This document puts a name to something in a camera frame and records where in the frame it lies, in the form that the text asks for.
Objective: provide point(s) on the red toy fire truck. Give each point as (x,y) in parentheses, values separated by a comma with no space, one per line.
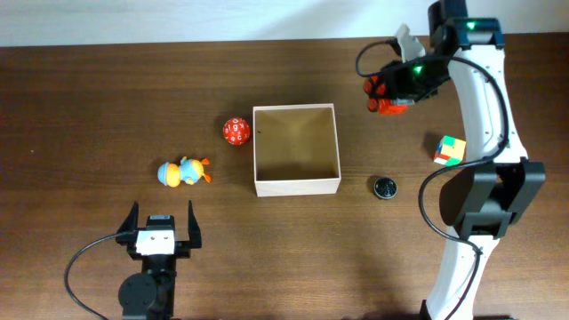
(376,90)

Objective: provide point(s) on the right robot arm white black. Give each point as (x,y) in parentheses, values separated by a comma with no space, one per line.
(497,181)

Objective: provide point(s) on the multicolour puzzle cube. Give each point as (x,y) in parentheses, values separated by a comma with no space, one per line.
(450,151)

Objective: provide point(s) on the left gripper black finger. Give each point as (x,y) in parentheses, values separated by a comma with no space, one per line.
(194,231)
(130,223)

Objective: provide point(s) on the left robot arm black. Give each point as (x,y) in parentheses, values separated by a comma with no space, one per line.
(149,294)

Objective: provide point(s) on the blue orange duck toy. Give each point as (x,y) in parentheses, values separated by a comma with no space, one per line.
(189,171)

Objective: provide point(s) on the small black round cap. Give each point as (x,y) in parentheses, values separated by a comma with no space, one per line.
(385,188)

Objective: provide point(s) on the white open cardboard box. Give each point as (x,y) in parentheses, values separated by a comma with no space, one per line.
(295,150)

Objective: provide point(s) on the red letter ball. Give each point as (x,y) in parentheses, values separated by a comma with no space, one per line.
(236,131)

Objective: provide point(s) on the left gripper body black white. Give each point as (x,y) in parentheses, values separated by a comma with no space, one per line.
(181,248)

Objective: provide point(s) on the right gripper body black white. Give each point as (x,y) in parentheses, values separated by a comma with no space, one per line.
(417,79)

